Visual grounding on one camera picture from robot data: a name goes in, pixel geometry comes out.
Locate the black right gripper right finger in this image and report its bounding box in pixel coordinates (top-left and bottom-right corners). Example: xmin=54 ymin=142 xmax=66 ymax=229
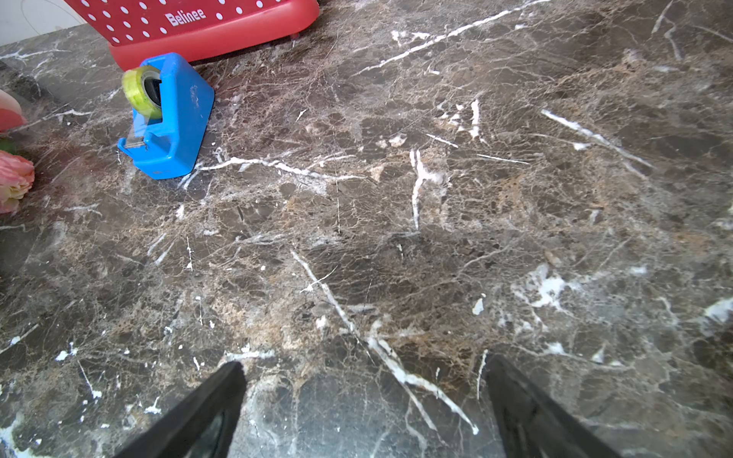
xmin=485 ymin=355 xmax=620 ymax=458

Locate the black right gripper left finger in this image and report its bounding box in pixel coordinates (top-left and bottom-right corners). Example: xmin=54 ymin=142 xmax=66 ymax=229
xmin=116 ymin=362 xmax=247 ymax=458

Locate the yellow-green tape roll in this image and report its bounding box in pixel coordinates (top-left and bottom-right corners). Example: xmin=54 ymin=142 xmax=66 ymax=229
xmin=121 ymin=66 xmax=162 ymax=119

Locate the blue tape dispenser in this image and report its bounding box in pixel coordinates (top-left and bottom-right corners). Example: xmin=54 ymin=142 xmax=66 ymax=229
xmin=118 ymin=53 xmax=215 ymax=181

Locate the red polka dot toaster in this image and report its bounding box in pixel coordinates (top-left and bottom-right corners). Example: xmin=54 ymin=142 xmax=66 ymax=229
xmin=67 ymin=0 xmax=320 ymax=71

